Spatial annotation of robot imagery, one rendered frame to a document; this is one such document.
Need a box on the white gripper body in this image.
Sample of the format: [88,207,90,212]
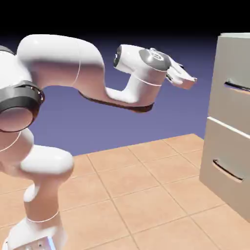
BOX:
[166,64,198,90]

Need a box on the grey drawer front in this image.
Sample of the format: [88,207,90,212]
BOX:
[199,118,250,223]
[208,35,250,135]

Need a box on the grey painted cabinet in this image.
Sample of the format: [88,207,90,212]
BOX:
[199,32,250,224]

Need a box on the dark curved metal handle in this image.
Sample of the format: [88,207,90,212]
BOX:
[224,79,250,92]
[212,158,244,182]

